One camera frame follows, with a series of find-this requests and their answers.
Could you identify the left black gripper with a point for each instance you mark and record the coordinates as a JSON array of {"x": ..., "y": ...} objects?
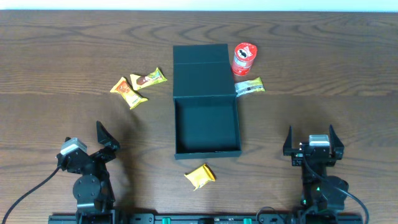
[{"x": 94, "y": 156}]

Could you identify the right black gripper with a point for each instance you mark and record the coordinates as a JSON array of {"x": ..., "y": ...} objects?
[{"x": 313, "y": 152}]

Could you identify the yellow orange snack packet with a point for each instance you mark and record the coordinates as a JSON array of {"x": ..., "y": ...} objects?
[{"x": 124, "y": 89}]

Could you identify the yellow chocolate wafer packet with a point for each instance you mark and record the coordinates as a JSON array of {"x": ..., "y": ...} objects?
[{"x": 139, "y": 82}]

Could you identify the silver yellow snack packet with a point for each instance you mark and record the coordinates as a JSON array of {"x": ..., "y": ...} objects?
[{"x": 249, "y": 86}]

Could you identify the small yellow snack packet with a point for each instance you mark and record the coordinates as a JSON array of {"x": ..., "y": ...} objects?
[{"x": 201, "y": 176}]

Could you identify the red Pringles can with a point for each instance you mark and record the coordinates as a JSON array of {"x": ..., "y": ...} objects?
[{"x": 244, "y": 55}]

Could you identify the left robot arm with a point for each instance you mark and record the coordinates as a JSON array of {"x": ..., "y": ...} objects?
[{"x": 92, "y": 190}]

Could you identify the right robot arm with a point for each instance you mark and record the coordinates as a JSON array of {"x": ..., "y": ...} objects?
[{"x": 323, "y": 195}]

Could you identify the dark green open box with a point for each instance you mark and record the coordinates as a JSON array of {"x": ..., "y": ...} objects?
[{"x": 206, "y": 112}]

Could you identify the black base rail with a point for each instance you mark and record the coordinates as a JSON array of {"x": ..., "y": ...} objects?
[{"x": 148, "y": 218}]

